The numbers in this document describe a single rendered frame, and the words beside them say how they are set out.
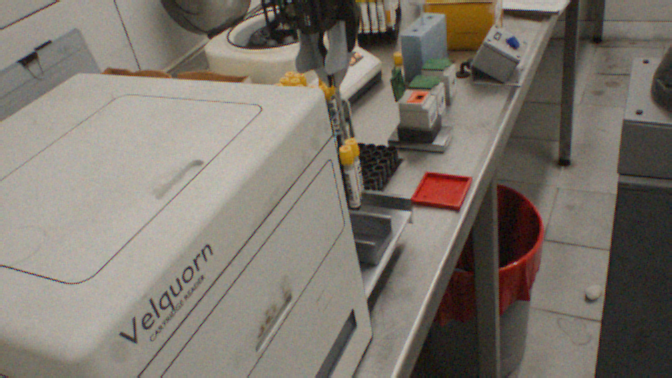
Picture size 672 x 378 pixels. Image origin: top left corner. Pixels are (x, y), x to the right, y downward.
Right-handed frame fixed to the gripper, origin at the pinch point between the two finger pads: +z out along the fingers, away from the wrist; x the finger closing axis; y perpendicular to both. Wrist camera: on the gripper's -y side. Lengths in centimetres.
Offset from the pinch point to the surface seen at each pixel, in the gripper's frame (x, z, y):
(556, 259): 18, 105, -86
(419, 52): 0.4, 10.8, -30.4
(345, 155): 3.5, 7.2, 7.2
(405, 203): 11.1, 12.7, 8.2
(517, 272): 16, 64, -35
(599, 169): 26, 105, -137
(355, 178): 3.7, 11.4, 6.1
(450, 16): 1.3, 10.6, -46.3
